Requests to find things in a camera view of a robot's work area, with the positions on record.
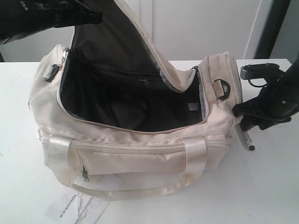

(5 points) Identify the gold zipper pull charm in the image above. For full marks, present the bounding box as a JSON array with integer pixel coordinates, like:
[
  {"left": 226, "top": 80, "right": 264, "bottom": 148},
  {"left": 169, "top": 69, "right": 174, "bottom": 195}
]
[{"left": 58, "top": 60, "right": 64, "bottom": 70}]

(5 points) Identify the black and white marker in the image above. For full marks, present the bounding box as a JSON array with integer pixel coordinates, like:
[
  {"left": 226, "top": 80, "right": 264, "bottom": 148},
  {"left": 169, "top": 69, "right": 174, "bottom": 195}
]
[{"left": 235, "top": 125, "right": 255, "bottom": 151}]

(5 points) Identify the cream fabric duffel bag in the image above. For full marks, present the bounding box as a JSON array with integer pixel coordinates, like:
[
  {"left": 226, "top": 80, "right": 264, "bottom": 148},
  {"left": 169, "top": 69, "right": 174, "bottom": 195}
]
[{"left": 28, "top": 0, "right": 242, "bottom": 199}]

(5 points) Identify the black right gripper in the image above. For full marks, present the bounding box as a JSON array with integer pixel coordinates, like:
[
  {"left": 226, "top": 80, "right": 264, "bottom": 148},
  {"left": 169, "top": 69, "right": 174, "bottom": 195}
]
[{"left": 232, "top": 79, "right": 295, "bottom": 133}]

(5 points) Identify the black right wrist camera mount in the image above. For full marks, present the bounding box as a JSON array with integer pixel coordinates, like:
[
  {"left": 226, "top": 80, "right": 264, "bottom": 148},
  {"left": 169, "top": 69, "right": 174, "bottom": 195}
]
[{"left": 240, "top": 63, "right": 281, "bottom": 88}]

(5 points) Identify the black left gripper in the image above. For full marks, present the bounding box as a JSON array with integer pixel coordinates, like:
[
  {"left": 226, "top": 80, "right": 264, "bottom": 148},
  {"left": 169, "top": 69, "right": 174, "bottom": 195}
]
[{"left": 0, "top": 0, "right": 103, "bottom": 44}]

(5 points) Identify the white Tonlion paper tag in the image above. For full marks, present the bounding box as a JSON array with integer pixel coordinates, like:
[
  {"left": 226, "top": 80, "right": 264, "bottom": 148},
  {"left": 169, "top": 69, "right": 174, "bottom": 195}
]
[{"left": 45, "top": 188, "right": 78, "bottom": 219}]

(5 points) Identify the small grey paper tag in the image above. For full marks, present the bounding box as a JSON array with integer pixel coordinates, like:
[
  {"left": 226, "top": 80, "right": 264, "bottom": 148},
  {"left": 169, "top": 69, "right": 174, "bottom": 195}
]
[{"left": 76, "top": 194, "right": 110, "bottom": 224}]

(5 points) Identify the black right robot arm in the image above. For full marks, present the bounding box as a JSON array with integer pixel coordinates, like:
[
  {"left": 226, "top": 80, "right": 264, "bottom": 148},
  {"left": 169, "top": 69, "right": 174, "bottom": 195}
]
[{"left": 233, "top": 60, "right": 299, "bottom": 132}]

